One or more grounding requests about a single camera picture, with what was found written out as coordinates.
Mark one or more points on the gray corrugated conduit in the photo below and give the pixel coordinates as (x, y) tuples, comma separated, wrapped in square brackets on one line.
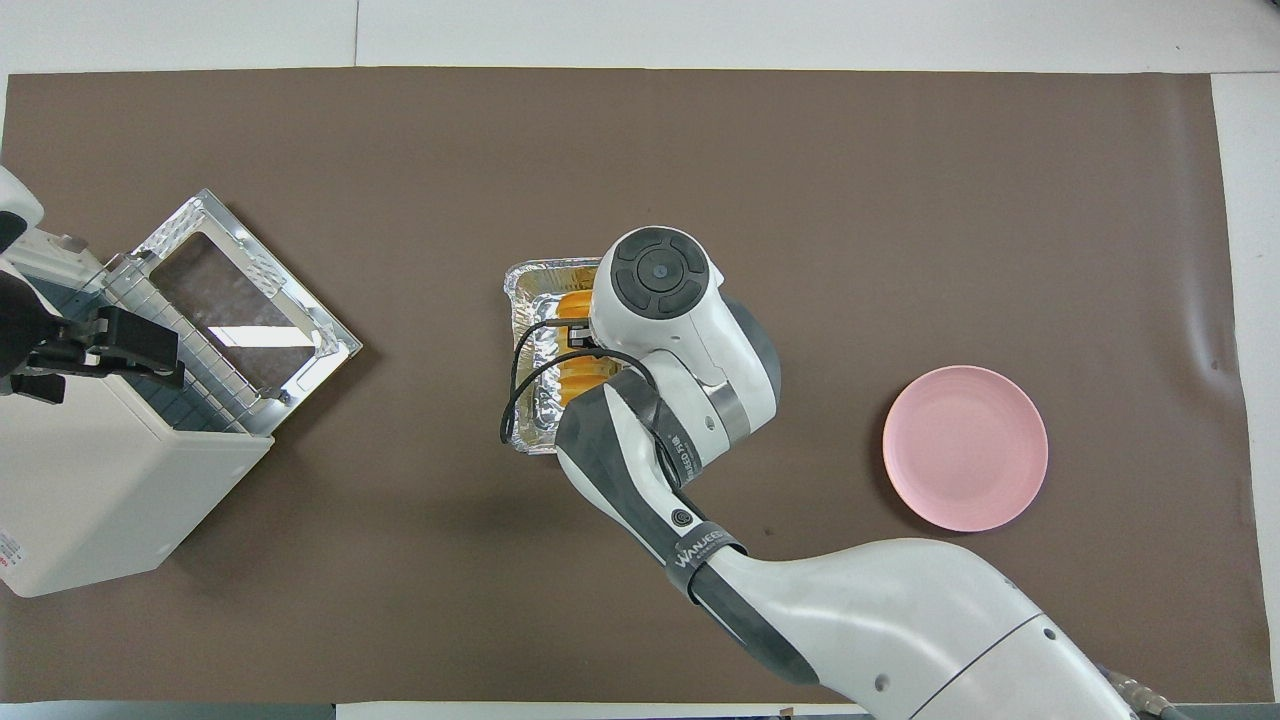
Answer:
[(1140, 692)]

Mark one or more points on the glass oven door chrome frame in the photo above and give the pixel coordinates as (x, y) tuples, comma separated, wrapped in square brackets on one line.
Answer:
[(240, 300)]

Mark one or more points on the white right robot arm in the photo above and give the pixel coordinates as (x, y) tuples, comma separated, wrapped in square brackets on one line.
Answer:
[(900, 620)]

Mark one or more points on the brown table mat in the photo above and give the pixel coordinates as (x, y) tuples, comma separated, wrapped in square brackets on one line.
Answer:
[(300, 600)]

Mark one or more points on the pink round plate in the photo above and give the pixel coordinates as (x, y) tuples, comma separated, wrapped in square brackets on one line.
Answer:
[(965, 450)]

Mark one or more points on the sliced golden bread loaf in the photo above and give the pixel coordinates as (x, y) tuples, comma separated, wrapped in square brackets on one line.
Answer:
[(580, 385)]

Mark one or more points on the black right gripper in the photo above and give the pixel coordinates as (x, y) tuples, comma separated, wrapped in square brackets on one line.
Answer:
[(585, 338)]

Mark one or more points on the white toaster oven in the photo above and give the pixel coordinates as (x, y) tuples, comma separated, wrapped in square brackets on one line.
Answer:
[(100, 500)]

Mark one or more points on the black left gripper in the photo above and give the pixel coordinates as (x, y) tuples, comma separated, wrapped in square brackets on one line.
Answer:
[(25, 330)]

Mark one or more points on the aluminium foil tray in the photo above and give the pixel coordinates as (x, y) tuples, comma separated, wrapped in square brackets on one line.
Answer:
[(540, 300)]

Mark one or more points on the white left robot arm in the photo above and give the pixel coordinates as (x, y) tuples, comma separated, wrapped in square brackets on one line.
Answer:
[(15, 195)]

